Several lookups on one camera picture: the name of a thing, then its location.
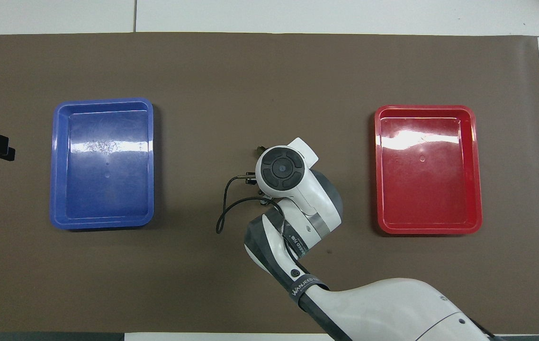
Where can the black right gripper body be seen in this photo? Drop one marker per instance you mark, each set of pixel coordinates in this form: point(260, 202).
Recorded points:
point(253, 180)

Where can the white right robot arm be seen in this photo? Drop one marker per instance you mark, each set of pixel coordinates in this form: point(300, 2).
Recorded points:
point(392, 308)

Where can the blue plastic tray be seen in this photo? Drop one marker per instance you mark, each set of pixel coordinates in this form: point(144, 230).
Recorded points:
point(108, 170)

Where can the brown table mat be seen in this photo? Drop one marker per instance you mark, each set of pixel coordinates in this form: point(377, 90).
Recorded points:
point(156, 284)

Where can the red plastic tray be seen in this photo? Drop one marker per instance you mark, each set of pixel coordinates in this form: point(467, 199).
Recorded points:
point(428, 175)

